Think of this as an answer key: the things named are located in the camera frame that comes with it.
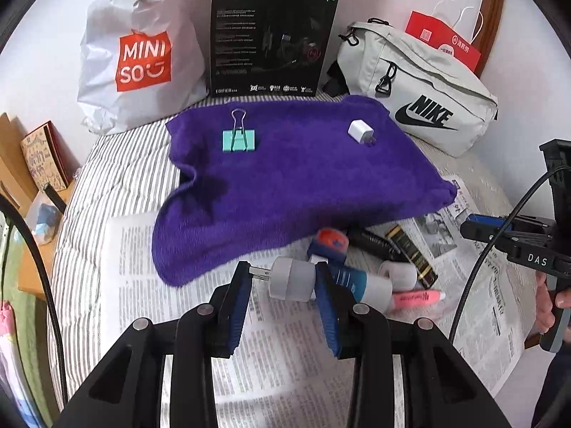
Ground person's right hand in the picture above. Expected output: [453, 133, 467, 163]
[535, 272, 571, 335]

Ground black headset box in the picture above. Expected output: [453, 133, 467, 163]
[208, 0, 340, 97]

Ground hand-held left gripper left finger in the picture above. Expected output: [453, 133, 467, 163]
[54, 261, 255, 428]

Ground red paper bag white handles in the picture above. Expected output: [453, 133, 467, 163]
[405, 0, 485, 77]

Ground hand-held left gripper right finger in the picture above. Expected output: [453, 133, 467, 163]
[312, 262, 514, 428]

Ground grey waist bag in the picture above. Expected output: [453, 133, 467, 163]
[328, 18, 499, 158]

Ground green pink printed bedding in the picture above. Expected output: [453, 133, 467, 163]
[0, 214, 52, 428]

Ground person's dark blue clothing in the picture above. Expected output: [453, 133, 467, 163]
[531, 351, 571, 428]

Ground white plastic shopping bag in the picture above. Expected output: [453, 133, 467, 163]
[77, 0, 210, 136]

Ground purple towel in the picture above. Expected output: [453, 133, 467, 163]
[152, 95, 458, 287]

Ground brown box gold stripes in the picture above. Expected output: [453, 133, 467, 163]
[384, 225, 440, 290]

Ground wooden headboard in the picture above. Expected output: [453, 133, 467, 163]
[473, 0, 509, 76]

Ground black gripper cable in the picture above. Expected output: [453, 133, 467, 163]
[0, 194, 70, 411]
[447, 166, 571, 346]

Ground white tape roll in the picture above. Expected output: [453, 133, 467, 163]
[379, 261, 419, 288]

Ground striped bedsheet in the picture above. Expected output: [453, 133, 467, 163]
[47, 93, 545, 428]

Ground white charger plug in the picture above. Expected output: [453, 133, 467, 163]
[347, 119, 378, 147]

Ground clear plastic bag blue item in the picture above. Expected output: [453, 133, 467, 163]
[24, 189, 67, 244]

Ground teal binder clip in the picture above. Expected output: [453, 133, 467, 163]
[222, 108, 257, 152]

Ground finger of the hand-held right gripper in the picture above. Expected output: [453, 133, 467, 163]
[466, 215, 556, 233]
[459, 222, 520, 253]

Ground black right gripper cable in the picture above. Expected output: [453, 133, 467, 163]
[447, 166, 571, 346]

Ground black case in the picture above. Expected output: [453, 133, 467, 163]
[347, 228, 400, 259]

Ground blue white bottle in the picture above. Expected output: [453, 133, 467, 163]
[332, 264, 394, 313]

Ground pink highlighter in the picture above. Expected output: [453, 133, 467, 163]
[391, 289, 447, 310]

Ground brown patterned notebook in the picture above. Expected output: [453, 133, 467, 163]
[20, 121, 74, 192]

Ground orange blue glue stick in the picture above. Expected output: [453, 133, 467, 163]
[307, 227, 349, 263]

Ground wooden nightstand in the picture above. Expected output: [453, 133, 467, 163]
[0, 111, 81, 304]

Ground newspaper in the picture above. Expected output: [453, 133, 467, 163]
[103, 173, 535, 428]

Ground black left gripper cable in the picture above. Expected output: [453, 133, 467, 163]
[0, 194, 70, 411]

